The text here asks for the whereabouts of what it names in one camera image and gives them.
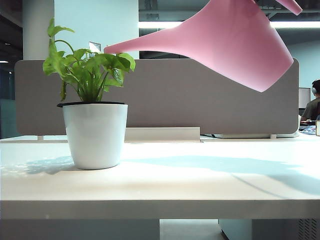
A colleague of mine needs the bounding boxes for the seated person in dark shirt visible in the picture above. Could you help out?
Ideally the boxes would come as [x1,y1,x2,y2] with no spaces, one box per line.
[299,79,320,126]

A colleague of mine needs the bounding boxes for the green leafy plant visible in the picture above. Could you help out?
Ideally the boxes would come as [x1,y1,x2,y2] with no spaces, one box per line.
[42,17,137,103]

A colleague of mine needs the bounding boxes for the white plant pot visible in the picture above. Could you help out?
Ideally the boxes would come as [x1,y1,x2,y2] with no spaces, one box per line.
[56,101,129,171]

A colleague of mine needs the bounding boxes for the pink plastic watering can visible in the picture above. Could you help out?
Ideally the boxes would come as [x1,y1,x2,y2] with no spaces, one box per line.
[103,0,304,93]

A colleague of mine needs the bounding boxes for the computer monitor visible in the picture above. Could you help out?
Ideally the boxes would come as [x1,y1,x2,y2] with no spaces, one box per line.
[298,87,312,110]

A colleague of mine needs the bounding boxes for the grey vented cabinet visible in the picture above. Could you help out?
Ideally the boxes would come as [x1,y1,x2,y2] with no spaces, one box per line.
[218,218,320,240]

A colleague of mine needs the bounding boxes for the white round pillar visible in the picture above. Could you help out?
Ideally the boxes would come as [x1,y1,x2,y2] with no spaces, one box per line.
[22,0,55,61]

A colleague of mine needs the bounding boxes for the grey desk partition screen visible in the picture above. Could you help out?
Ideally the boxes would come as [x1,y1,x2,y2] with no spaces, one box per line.
[14,57,300,136]

